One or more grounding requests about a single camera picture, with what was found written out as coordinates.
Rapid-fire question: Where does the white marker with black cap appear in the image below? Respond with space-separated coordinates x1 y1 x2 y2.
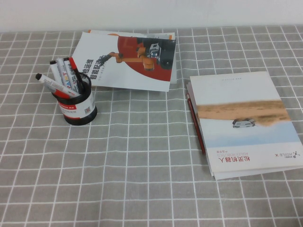
35 73 81 98
49 60 65 87

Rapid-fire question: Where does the white PAINT marker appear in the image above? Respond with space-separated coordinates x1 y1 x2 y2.
56 58 76 93

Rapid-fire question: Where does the grey checked tablecloth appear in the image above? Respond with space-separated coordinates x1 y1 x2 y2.
0 25 303 227

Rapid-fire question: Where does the white marker with black print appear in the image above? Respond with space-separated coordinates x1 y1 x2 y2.
62 57 81 94

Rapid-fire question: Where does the black mesh pen holder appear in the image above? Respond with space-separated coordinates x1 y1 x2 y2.
51 72 98 126

